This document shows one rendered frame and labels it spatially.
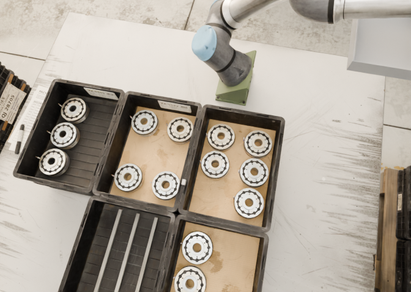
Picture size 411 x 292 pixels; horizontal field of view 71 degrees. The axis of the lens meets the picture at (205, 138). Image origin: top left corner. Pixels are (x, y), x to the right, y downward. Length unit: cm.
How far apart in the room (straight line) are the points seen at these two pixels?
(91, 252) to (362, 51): 114
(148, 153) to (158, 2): 178
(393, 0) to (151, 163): 87
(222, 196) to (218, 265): 23
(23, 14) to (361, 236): 290
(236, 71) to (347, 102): 52
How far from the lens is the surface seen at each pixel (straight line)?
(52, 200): 139
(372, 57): 112
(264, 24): 250
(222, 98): 130
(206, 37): 112
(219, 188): 107
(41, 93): 160
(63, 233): 135
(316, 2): 85
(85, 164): 121
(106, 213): 114
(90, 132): 125
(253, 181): 105
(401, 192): 198
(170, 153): 112
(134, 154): 115
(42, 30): 288
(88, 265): 116
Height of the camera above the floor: 189
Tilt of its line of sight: 71 degrees down
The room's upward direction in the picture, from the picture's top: 10 degrees counter-clockwise
